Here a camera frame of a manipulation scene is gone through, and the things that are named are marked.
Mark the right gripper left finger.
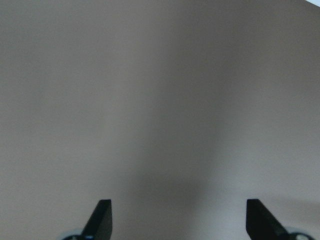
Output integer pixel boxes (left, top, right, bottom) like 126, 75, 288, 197
57, 199, 113, 240

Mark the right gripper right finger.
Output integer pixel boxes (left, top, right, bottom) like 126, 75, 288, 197
246, 198, 315, 240

